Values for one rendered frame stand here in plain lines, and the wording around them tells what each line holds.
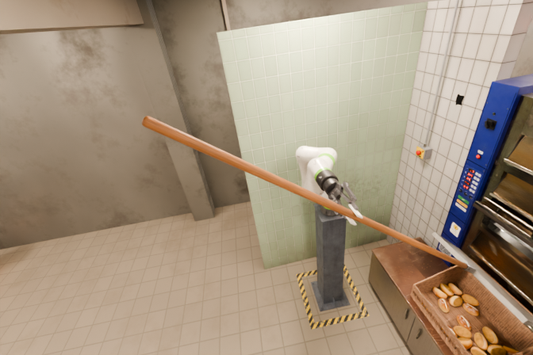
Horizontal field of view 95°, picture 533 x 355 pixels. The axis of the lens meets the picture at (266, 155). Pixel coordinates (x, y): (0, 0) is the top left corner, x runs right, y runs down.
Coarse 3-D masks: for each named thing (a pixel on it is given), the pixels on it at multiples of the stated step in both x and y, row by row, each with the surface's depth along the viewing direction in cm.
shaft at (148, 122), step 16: (160, 128) 63; (192, 144) 66; (208, 144) 69; (224, 160) 71; (240, 160) 73; (256, 176) 76; (272, 176) 77; (304, 192) 83; (336, 208) 90; (368, 224) 98; (448, 256) 124
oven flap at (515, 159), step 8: (520, 144) 144; (528, 144) 140; (512, 152) 147; (520, 152) 143; (528, 152) 140; (504, 160) 148; (512, 160) 146; (520, 160) 143; (528, 160) 139; (520, 168) 141; (528, 168) 139
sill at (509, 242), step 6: (486, 222) 176; (486, 228) 174; (492, 228) 171; (498, 228) 171; (492, 234) 171; (498, 234) 167; (504, 234) 166; (504, 240) 163; (510, 240) 162; (510, 246) 160; (516, 246) 157; (522, 246) 157; (516, 252) 157; (522, 252) 154; (528, 252) 153; (528, 258) 151
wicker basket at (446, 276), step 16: (448, 272) 190; (464, 272) 193; (416, 288) 186; (464, 288) 192; (480, 288) 181; (432, 304) 188; (448, 304) 187; (496, 304) 171; (432, 320) 176; (448, 320) 178; (480, 320) 175; (512, 320) 162; (448, 336) 163; (512, 336) 161; (528, 336) 154; (464, 352) 152; (528, 352) 144
